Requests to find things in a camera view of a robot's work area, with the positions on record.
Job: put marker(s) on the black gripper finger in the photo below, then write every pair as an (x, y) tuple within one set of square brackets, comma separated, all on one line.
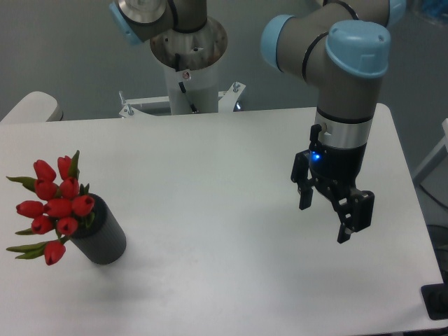
[(354, 208), (299, 175)]

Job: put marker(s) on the red tulip bouquet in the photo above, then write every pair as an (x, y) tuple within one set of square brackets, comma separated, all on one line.
[(64, 206)]

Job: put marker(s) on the white frame at right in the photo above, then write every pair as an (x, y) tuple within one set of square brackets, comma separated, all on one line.
[(433, 159)]

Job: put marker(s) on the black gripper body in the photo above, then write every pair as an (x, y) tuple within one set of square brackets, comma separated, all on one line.
[(335, 169)]

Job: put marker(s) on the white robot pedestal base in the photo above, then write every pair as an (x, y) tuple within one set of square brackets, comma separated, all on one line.
[(190, 64)]

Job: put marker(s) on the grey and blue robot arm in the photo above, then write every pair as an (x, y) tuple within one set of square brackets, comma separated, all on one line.
[(342, 49)]

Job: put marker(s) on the dark grey ribbed vase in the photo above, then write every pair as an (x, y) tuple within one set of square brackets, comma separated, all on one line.
[(104, 241)]

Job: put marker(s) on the black device at table edge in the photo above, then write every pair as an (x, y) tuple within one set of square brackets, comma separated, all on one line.
[(435, 300)]

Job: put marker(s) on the white chair back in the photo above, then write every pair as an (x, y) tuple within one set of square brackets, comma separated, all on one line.
[(36, 107)]

